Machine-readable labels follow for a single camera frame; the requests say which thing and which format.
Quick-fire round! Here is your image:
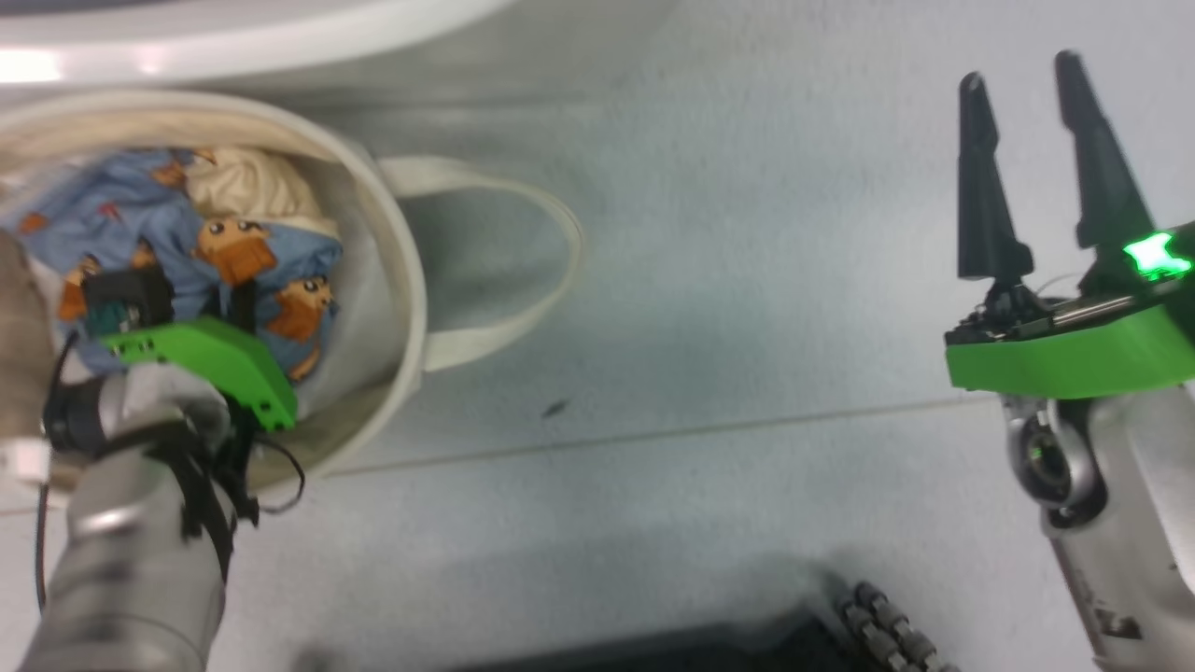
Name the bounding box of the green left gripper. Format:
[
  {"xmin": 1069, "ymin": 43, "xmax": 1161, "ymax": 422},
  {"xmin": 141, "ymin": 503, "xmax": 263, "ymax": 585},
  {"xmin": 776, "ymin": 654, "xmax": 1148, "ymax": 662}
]
[{"xmin": 103, "ymin": 280, "xmax": 300, "ymax": 432}]

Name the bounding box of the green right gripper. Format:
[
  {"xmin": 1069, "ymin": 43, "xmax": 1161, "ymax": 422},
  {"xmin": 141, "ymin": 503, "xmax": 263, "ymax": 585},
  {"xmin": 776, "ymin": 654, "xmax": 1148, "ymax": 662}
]
[{"xmin": 945, "ymin": 51, "xmax": 1195, "ymax": 400}]

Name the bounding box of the blue bear-print garment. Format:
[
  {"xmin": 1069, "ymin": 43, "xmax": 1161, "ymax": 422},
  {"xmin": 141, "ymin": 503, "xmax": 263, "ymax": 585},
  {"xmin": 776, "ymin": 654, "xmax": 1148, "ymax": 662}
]
[{"xmin": 0, "ymin": 147, "xmax": 344, "ymax": 382}]

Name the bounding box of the white front-load washing machine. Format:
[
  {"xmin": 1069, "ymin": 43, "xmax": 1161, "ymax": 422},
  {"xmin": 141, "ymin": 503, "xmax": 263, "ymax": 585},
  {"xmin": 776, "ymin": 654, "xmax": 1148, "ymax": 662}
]
[{"xmin": 0, "ymin": 0, "xmax": 678, "ymax": 113}]

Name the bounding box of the cream canvas laundry basket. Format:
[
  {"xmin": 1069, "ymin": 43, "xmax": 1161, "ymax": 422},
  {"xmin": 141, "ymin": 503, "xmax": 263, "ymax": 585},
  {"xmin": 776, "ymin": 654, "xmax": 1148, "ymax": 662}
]
[{"xmin": 0, "ymin": 89, "xmax": 586, "ymax": 505}]

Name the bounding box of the teal-plug left camera cable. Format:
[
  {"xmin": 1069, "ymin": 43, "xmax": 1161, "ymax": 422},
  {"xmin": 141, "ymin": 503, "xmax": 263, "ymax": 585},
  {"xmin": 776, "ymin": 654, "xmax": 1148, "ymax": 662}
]
[{"xmin": 35, "ymin": 331, "xmax": 306, "ymax": 612}]

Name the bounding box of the grey corrugated cable conduit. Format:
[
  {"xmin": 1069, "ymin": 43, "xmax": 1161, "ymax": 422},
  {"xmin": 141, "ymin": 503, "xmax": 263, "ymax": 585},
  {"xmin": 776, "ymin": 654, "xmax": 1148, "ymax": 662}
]
[{"xmin": 840, "ymin": 583, "xmax": 953, "ymax": 672}]

